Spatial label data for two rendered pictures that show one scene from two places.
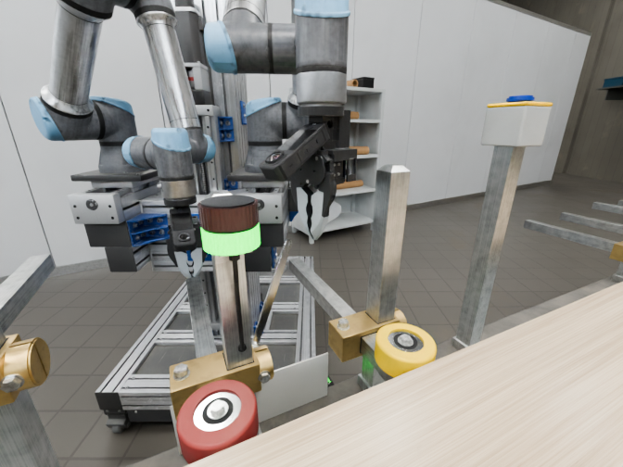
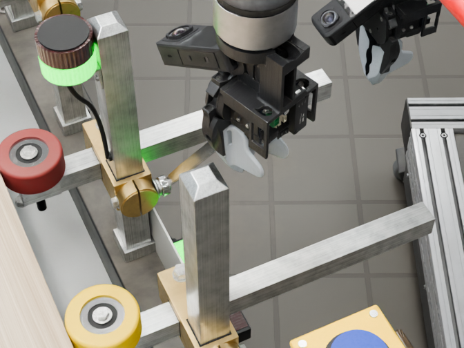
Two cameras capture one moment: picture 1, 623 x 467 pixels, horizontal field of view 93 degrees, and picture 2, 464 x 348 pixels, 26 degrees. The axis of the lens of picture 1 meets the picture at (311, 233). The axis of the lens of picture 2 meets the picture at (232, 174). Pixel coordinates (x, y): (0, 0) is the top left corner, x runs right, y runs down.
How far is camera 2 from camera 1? 105 cm
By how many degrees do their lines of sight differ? 75
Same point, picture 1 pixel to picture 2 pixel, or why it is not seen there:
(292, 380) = (173, 261)
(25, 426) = not seen: hidden behind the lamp
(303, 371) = not seen: hidden behind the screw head
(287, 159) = (165, 47)
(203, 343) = (161, 131)
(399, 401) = (20, 291)
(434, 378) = (44, 331)
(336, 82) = (219, 17)
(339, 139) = (260, 87)
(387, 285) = (190, 293)
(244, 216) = (41, 53)
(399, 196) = (187, 213)
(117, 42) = not seen: outside the picture
